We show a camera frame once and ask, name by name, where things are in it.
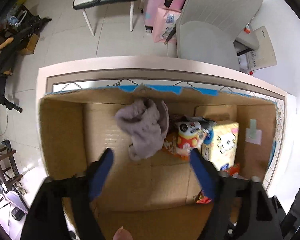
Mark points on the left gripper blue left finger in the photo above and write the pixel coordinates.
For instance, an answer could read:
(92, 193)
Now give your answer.
(98, 172)

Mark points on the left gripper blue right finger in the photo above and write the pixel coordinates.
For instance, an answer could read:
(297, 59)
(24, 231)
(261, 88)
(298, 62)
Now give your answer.
(199, 164)

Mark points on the red snack packet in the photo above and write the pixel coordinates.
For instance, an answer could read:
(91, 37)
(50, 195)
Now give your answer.
(208, 192)

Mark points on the lilac soft cloth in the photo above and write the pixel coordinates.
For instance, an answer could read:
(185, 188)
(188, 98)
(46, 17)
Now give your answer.
(146, 122)

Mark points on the long blue snack packet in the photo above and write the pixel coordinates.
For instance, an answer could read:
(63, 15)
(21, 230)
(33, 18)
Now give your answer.
(272, 153)

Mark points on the operator thumb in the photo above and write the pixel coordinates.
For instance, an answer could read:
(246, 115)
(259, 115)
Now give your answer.
(122, 234)

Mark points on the yellow tissue pack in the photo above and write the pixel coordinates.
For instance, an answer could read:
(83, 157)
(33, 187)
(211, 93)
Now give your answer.
(221, 150)

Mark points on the orange cartoon snack bag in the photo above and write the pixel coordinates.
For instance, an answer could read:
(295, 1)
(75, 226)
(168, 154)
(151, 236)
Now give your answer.
(187, 133)

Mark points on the brown cardboard box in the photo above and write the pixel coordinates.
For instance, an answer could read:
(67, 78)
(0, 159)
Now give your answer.
(151, 198)

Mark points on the patterned table mat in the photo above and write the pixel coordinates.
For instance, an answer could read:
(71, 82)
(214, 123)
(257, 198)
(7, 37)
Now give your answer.
(174, 81)

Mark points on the dark wooden stool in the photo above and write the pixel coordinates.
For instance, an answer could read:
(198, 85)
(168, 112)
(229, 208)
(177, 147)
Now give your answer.
(10, 178)

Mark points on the beige floor scale board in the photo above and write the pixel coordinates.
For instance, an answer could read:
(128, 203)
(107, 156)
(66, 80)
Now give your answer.
(254, 50)

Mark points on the small cardboard box on floor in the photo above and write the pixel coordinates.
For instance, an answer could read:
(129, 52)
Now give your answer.
(28, 45)

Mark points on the grey chair near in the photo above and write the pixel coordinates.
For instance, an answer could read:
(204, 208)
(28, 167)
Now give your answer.
(206, 30)

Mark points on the pink gift bag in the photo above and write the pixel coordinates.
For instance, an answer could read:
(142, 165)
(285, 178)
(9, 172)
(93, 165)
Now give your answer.
(164, 25)

